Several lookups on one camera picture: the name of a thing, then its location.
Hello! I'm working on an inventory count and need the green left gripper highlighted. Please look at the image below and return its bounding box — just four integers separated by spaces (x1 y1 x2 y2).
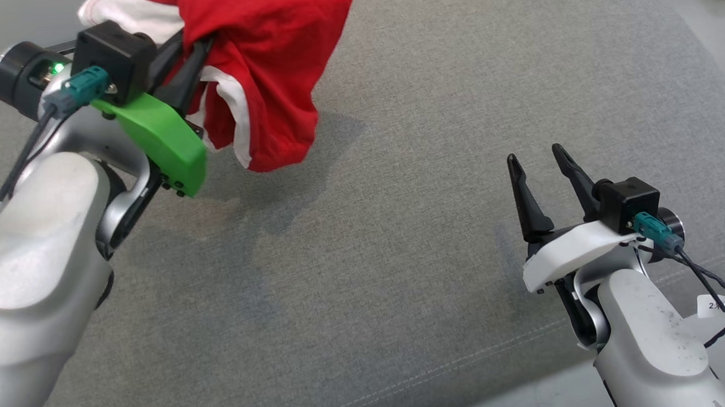
87 29 223 203

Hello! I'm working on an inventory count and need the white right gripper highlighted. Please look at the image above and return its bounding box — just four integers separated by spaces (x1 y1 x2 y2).
506 139 647 295

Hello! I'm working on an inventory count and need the red shorts white stripe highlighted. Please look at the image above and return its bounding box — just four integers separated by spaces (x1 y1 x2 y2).
77 0 364 183

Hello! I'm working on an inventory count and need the grey fabric sofa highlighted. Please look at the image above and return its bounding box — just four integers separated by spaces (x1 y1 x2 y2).
0 0 725 407

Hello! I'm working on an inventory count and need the left camera cable teal plug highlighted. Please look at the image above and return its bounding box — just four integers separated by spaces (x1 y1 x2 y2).
0 65 121 260

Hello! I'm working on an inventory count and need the camera cable teal plug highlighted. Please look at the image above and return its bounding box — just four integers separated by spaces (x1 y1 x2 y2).
0 65 121 260
633 208 725 407

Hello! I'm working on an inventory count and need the right camera cable teal plug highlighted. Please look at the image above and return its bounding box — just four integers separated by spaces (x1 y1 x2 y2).
633 208 725 407

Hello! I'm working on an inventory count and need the thin black braided cable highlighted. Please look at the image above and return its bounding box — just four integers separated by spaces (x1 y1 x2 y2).
636 240 725 352

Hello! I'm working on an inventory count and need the white cable label tag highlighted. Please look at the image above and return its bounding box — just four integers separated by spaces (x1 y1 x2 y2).
696 293 725 320

